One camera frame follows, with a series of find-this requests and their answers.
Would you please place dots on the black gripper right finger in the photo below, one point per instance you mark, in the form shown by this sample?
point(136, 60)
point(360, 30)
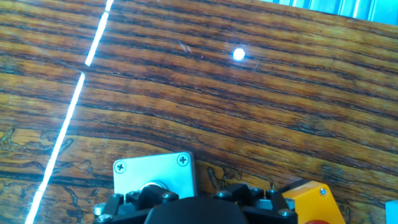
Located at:
point(267, 205)

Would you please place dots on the orange box red button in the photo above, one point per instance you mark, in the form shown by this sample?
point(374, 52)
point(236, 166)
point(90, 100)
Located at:
point(314, 202)

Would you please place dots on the dark wooden board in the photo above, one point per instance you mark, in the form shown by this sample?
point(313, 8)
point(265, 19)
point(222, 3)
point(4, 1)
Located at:
point(217, 93)

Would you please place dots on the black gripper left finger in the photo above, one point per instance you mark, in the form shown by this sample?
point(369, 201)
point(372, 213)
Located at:
point(136, 203)

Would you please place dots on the grey box small red button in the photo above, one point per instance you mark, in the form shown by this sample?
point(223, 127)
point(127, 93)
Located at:
point(152, 171)

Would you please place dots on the yellow box green button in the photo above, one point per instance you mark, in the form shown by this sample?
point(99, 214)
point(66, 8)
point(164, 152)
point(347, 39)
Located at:
point(392, 213)

